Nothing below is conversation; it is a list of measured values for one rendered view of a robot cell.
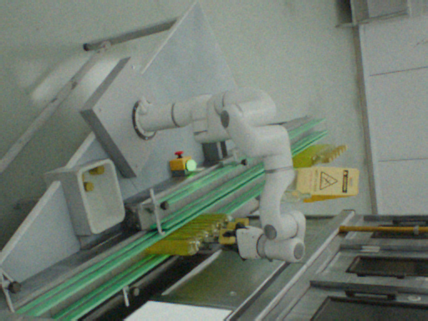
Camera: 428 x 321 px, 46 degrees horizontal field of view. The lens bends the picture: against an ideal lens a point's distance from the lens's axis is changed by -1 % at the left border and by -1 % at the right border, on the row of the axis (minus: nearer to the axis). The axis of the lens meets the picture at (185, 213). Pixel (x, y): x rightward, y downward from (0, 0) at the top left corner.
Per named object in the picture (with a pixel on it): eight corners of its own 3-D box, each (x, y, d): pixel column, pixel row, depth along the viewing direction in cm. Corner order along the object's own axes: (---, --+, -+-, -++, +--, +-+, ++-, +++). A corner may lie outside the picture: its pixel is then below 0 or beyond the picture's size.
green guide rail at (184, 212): (150, 228, 185) (167, 229, 180) (149, 226, 185) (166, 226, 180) (315, 132, 321) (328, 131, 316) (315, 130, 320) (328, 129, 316)
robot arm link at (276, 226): (276, 166, 156) (287, 233, 158) (247, 174, 148) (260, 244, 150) (298, 164, 149) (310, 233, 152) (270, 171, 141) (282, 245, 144)
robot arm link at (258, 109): (213, 91, 160) (237, 83, 147) (248, 86, 166) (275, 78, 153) (220, 135, 162) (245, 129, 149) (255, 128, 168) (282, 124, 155)
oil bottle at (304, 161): (278, 169, 276) (328, 166, 260) (277, 159, 275) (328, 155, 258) (282, 166, 280) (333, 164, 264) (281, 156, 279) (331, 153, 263)
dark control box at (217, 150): (204, 160, 240) (219, 160, 235) (201, 144, 238) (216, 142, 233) (213, 156, 246) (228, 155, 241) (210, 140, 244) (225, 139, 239)
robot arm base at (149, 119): (126, 109, 186) (160, 102, 177) (141, 90, 194) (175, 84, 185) (145, 143, 195) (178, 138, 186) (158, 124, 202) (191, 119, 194)
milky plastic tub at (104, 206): (75, 235, 173) (94, 236, 168) (58, 171, 167) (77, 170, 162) (109, 218, 186) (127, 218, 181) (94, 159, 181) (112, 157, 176)
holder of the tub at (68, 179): (78, 249, 175) (94, 250, 170) (58, 172, 168) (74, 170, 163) (111, 231, 188) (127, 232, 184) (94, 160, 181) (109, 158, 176)
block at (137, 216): (126, 231, 185) (141, 231, 181) (120, 206, 183) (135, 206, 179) (133, 227, 188) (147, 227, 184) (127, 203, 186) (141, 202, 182)
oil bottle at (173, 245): (146, 254, 184) (196, 257, 172) (143, 239, 183) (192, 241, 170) (155, 248, 189) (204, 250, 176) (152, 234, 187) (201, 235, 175)
